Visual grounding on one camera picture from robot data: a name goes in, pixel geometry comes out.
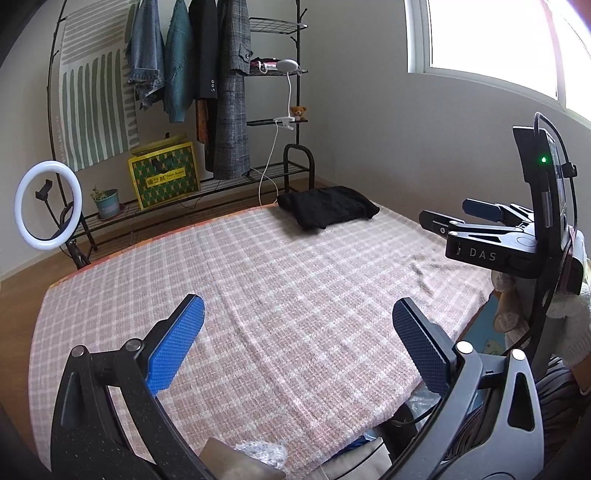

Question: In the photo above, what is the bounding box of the dark blazer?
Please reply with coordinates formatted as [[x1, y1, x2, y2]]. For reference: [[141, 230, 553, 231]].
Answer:
[[188, 0, 218, 100]]

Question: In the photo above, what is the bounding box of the blue denim jacket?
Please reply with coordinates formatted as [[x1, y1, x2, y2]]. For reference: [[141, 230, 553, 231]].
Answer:
[[126, 0, 164, 110]]

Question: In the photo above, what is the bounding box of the yellow green patterned bag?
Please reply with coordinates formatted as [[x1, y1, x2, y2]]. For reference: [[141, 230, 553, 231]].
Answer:
[[128, 135, 200, 210]]

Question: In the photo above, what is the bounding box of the potted plant teal pot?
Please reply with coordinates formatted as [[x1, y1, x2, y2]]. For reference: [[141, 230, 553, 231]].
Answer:
[[91, 187, 121, 220]]

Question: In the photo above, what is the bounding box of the pink plaid bed blanket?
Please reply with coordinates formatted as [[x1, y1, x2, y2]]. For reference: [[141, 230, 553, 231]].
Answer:
[[28, 206, 493, 479]]

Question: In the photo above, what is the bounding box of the black metal clothes rack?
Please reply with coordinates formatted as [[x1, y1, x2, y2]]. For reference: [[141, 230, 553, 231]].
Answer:
[[35, 1, 315, 270]]

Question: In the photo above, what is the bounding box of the white cable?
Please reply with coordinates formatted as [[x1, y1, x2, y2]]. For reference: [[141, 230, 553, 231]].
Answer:
[[256, 124, 297, 209]]

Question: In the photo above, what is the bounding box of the black camera box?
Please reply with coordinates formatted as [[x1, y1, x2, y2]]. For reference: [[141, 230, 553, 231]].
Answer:
[[513, 112, 577, 272]]

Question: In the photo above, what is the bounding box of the black sweater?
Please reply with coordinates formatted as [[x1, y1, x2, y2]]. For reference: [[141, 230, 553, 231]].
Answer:
[[277, 186, 380, 231]]

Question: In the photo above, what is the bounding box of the white clip lamp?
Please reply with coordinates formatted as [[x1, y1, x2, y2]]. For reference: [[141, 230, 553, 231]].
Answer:
[[273, 59, 301, 131]]

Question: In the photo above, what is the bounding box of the white ring light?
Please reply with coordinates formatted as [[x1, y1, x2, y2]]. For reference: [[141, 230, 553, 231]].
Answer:
[[14, 160, 90, 270]]

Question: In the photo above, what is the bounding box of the right hand white glove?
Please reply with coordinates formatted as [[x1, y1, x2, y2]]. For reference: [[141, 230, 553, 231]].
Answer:
[[491, 258, 590, 367]]

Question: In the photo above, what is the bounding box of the teal knit sweater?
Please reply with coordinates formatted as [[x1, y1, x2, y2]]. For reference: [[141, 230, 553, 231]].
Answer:
[[164, 0, 193, 123]]

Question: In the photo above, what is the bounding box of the window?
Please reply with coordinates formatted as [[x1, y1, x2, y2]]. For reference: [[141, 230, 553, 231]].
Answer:
[[405, 1, 590, 124]]

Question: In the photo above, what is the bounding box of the green striped white cloth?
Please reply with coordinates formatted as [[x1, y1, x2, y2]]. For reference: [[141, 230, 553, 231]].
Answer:
[[58, 1, 139, 171]]

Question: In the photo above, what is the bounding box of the small teddy bear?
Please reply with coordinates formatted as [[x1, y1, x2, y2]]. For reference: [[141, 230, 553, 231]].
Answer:
[[290, 106, 307, 121]]

